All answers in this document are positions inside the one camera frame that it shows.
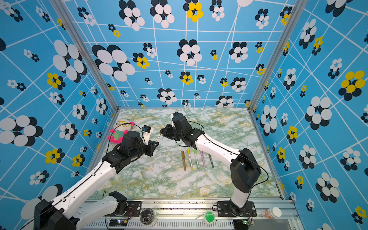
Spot white pen yellow tip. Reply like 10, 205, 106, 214
187, 148, 193, 170

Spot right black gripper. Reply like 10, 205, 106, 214
160, 125, 186, 142

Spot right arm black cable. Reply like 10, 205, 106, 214
189, 120, 270, 190

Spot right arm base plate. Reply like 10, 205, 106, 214
216, 201, 257, 218

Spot green gel pen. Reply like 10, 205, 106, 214
208, 154, 214, 168

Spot aluminium front frame rail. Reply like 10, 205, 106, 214
83, 198, 300, 222

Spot green push button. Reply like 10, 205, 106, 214
203, 211, 215, 224

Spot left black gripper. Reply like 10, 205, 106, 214
130, 138, 160, 160

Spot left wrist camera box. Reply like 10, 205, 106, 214
141, 125, 154, 145

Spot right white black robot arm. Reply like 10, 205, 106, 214
160, 112, 261, 212

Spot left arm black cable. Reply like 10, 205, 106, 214
105, 123, 144, 162

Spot white pen green tip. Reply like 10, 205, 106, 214
194, 149, 199, 169

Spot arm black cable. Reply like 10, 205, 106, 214
189, 120, 270, 190
105, 123, 144, 162

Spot white orange bottle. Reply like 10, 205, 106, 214
265, 207, 282, 219

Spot white pink plush toy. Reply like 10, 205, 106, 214
108, 120, 135, 144

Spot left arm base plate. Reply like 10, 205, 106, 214
112, 201, 142, 217

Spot brown gel pen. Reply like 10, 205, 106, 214
181, 151, 186, 172

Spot pink gel pen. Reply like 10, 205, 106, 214
200, 150, 206, 168

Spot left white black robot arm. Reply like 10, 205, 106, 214
22, 131, 159, 230

